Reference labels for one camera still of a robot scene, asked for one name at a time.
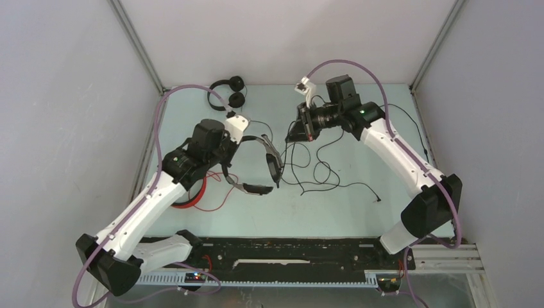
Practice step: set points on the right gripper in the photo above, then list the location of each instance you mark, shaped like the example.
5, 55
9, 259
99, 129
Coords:
304, 128

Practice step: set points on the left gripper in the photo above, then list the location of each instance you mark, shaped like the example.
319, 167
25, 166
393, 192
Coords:
233, 144

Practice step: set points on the black headset with microphone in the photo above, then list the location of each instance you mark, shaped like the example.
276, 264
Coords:
274, 162

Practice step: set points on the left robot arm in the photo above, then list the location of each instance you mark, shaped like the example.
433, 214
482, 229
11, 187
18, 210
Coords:
115, 256

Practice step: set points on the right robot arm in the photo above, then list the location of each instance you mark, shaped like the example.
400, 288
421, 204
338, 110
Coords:
435, 197

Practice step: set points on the red headphones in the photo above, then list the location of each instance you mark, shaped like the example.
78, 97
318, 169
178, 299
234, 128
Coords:
192, 202

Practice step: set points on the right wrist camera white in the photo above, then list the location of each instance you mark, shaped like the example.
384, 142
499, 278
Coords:
306, 88

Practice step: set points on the black mounting rail base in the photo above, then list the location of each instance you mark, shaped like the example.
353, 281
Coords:
296, 260

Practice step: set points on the left aluminium corner post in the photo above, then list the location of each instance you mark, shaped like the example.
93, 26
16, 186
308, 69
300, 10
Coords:
125, 21

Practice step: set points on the aluminium corner post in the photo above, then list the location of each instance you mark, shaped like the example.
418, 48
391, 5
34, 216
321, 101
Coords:
443, 32
125, 21

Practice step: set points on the right aluminium corner post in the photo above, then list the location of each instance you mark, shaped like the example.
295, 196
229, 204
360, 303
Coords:
443, 32

